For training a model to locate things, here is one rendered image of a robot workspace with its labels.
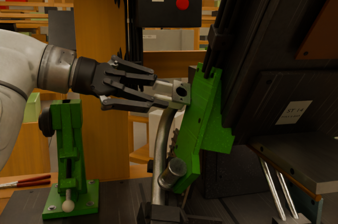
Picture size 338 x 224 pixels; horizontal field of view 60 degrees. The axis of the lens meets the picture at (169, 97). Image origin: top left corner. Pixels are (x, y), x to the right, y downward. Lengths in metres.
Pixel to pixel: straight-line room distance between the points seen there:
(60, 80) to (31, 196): 0.43
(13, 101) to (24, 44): 0.11
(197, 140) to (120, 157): 0.44
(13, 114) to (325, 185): 0.49
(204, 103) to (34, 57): 0.32
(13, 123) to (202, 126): 0.32
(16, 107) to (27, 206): 0.38
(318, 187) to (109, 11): 0.67
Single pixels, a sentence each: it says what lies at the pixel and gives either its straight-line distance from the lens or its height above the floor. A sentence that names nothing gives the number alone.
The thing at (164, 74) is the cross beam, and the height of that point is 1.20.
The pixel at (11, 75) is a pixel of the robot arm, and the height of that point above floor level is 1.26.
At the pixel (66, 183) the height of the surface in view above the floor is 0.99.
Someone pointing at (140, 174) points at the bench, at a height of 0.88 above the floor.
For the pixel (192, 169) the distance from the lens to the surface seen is 0.55.
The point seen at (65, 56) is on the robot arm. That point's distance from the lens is 0.60.
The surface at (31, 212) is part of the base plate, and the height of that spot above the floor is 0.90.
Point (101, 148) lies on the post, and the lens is 0.94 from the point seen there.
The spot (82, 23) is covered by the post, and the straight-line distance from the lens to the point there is 0.87.
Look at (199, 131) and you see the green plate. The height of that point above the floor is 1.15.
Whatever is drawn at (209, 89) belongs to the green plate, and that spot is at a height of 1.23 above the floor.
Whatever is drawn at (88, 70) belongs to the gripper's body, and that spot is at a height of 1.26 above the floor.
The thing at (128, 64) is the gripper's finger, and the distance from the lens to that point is 0.65.
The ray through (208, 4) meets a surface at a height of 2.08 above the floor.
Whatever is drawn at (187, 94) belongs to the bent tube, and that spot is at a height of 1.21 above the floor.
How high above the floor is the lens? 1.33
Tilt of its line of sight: 12 degrees down
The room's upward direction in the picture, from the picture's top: straight up
